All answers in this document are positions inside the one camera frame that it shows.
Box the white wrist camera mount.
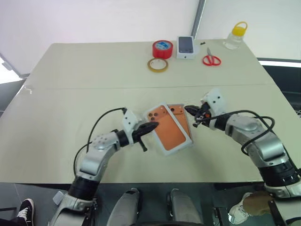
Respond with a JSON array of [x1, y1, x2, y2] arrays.
[[199, 88, 228, 130], [121, 108, 143, 143]]

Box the brown round object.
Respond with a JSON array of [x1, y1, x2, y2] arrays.
[[242, 191, 271, 216]]

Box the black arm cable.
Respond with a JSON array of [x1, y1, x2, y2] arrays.
[[73, 107, 127, 176], [206, 109, 276, 156]]

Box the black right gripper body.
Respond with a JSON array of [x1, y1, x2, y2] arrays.
[[193, 101, 212, 129]]

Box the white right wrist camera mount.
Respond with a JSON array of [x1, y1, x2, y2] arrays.
[[199, 88, 228, 130]]

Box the orange smartphone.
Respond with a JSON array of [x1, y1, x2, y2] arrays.
[[167, 104, 191, 140]]

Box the clear jar yellow lid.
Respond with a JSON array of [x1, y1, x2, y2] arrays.
[[223, 21, 249, 50]]

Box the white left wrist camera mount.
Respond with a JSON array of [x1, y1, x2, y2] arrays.
[[121, 108, 143, 143]]

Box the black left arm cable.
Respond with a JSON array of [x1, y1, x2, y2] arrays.
[[73, 107, 127, 176]]

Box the white box dark phone print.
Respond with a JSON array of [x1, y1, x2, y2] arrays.
[[176, 35, 200, 60]]

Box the grey window frame post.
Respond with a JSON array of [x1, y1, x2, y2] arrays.
[[190, 0, 207, 40]]

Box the black sneaker white laces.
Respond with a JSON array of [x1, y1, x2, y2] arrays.
[[17, 198, 35, 223]]

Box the red tape roll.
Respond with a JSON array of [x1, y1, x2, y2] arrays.
[[152, 40, 174, 59]]

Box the red handled scissors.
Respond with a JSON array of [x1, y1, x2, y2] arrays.
[[202, 47, 222, 67]]

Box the clear yellowish tape roll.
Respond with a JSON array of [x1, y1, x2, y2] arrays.
[[147, 57, 169, 73]]

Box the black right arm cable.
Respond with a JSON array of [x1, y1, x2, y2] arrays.
[[206, 109, 276, 156]]

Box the grey rounded robot leg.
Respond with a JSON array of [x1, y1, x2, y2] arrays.
[[107, 187, 144, 226], [166, 188, 212, 226]]

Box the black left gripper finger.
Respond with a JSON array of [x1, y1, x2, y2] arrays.
[[142, 127, 157, 138], [140, 121, 158, 131]]

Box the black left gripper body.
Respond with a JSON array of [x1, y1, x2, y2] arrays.
[[132, 128, 149, 153]]

